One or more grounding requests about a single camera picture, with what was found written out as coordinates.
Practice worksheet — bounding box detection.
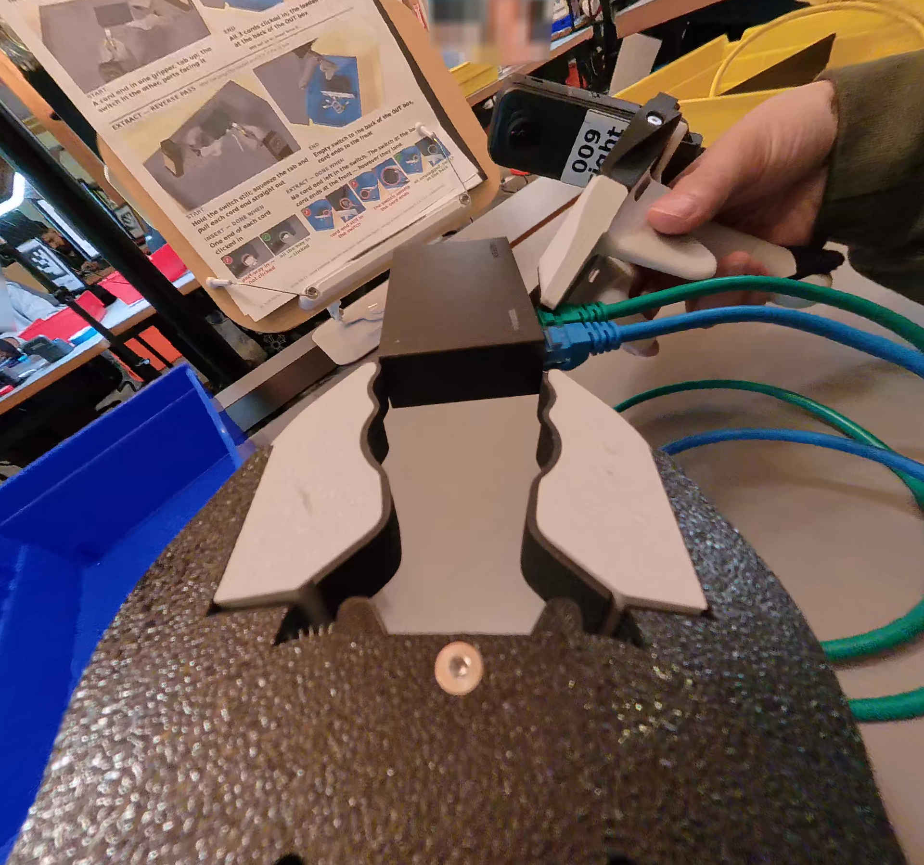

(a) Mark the yellow plastic bin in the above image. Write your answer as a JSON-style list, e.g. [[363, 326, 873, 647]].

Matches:
[[614, 2, 924, 131]]

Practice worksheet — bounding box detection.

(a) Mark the person's right forearm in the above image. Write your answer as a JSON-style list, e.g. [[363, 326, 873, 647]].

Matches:
[[816, 49, 924, 303]]

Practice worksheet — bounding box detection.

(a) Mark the person's right hand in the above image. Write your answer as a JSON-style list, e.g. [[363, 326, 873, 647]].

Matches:
[[646, 80, 844, 316]]

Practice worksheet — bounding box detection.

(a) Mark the printed instruction sheet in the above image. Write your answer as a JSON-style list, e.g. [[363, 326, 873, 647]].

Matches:
[[0, 0, 486, 322]]

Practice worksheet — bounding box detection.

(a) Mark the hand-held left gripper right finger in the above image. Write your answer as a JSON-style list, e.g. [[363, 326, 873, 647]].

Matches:
[[520, 370, 708, 636]]

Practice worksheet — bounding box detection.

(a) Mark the blue ethernet cable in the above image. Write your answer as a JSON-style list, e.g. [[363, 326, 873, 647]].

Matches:
[[543, 305, 924, 483]]

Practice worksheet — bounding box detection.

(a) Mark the black tripod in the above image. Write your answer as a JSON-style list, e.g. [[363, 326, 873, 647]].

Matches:
[[0, 103, 239, 393]]

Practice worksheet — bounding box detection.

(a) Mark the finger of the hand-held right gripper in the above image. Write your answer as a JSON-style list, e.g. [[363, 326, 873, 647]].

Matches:
[[538, 175, 629, 311], [574, 253, 658, 321]]

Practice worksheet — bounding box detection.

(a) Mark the green ethernet cable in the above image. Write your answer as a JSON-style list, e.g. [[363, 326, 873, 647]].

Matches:
[[538, 276, 924, 722]]

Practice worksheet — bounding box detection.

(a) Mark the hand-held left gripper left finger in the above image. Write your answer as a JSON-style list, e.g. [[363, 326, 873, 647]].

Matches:
[[214, 363, 403, 631]]

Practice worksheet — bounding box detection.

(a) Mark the blue plastic bin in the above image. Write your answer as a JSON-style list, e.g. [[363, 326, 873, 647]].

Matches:
[[0, 363, 250, 852]]

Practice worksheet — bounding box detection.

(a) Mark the black network switch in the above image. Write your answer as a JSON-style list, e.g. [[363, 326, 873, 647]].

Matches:
[[377, 237, 546, 410]]

